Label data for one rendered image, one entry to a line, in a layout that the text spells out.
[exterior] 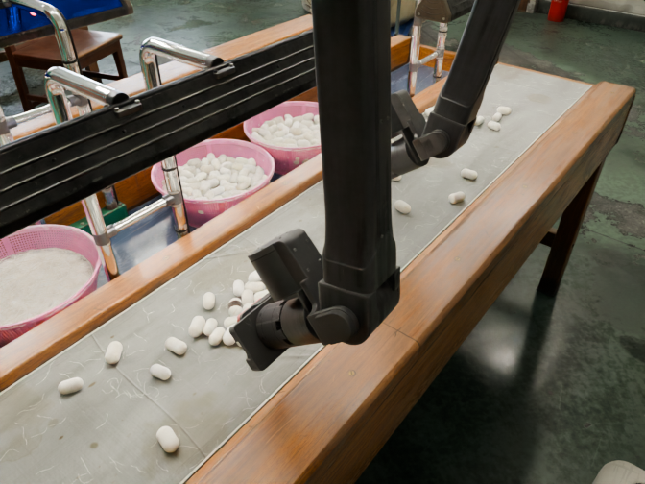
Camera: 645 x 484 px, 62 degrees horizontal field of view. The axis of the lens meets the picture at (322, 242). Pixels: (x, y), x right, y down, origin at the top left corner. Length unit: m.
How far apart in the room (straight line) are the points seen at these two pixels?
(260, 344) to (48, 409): 0.32
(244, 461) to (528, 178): 0.84
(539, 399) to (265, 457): 1.23
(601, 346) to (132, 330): 1.55
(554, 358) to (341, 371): 1.24
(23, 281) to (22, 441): 0.34
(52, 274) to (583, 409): 1.47
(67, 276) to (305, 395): 0.51
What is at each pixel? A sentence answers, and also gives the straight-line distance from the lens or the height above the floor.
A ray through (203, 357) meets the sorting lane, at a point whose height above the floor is 0.74.
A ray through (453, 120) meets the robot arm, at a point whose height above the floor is 1.02.
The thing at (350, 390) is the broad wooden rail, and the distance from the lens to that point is 0.75.
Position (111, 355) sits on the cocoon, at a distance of 0.85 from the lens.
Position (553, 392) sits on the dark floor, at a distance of 1.83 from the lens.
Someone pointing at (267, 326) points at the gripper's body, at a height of 0.90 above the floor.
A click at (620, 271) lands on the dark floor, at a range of 2.37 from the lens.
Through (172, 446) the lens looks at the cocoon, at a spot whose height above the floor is 0.76.
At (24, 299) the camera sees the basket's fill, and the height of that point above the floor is 0.74.
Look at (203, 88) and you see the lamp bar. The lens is 0.73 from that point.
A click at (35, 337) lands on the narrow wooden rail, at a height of 0.76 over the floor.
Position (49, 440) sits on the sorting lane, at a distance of 0.81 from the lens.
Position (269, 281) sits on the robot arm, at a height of 0.98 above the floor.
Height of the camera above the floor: 1.37
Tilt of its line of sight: 38 degrees down
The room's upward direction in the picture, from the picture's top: straight up
